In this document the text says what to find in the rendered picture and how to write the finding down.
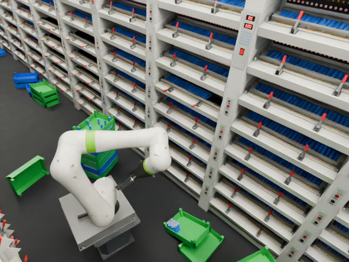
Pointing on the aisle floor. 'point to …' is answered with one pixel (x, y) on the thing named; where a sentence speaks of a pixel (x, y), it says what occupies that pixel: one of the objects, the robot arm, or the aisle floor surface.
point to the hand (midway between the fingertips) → (125, 180)
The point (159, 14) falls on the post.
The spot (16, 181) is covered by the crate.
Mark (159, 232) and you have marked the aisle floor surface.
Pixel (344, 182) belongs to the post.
